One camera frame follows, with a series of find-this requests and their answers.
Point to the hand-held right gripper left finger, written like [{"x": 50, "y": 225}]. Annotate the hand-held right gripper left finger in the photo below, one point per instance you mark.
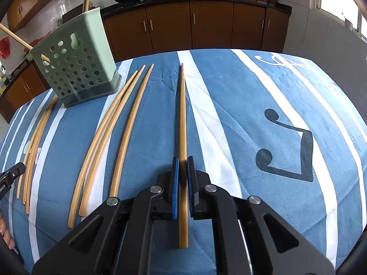
[{"x": 175, "y": 189}]

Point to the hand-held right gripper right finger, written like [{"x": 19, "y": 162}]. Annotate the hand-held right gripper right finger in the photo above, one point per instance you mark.
[{"x": 190, "y": 189}]

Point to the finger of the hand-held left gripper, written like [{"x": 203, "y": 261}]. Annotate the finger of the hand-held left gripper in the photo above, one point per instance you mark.
[{"x": 15, "y": 169}]

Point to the green perforated chopstick holder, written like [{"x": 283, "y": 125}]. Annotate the green perforated chopstick holder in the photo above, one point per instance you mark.
[{"x": 83, "y": 63}]

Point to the person's left hand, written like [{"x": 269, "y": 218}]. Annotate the person's left hand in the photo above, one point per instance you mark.
[{"x": 4, "y": 226}]

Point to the blue white striped cloth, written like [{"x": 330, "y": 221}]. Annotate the blue white striped cloth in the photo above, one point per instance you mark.
[{"x": 243, "y": 106}]

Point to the hanging red plastic bag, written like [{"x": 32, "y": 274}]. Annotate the hanging red plastic bag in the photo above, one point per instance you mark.
[{"x": 4, "y": 48}]

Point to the wooden lower cabinets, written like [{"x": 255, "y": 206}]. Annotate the wooden lower cabinets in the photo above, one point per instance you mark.
[{"x": 172, "y": 25}]

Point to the wooden cabinets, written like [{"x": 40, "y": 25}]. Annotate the wooden cabinets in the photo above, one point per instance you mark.
[
  {"x": 172, "y": 25},
  {"x": 28, "y": 0}
]

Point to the wooden upper cabinets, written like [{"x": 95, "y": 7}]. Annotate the wooden upper cabinets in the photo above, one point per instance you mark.
[{"x": 28, "y": 0}]

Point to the white cup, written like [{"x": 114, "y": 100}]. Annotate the white cup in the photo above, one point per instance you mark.
[{"x": 348, "y": 25}]

